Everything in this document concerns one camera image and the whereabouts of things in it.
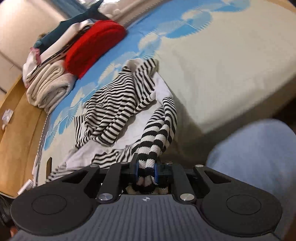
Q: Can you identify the black white striped hooded top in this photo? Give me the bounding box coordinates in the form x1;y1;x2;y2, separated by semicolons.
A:
46;58;178;194

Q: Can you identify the white folded clothes stack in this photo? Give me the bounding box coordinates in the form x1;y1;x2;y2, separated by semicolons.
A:
23;20;93;88

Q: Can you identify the white power strip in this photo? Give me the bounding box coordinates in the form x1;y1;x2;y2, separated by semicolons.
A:
17;179;34;195

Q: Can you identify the light blue trouser knee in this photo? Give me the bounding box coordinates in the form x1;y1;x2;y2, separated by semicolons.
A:
206;119;295;238

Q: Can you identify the wooden bed headboard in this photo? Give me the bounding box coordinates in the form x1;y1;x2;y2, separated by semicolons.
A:
1;77;47;198

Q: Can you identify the tissue packet on headboard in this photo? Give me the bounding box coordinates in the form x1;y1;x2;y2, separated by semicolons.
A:
1;109;14;131

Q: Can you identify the cream folded blanket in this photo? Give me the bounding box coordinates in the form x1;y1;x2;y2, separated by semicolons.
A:
26;59;77;114

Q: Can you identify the blue white patterned bedsheet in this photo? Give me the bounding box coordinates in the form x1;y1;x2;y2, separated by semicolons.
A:
36;1;295;185

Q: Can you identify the red folded blanket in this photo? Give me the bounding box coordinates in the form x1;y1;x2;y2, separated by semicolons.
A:
65;20;127;79

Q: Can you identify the teal shark plush toy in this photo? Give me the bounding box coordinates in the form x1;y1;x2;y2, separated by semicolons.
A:
33;0;109;53

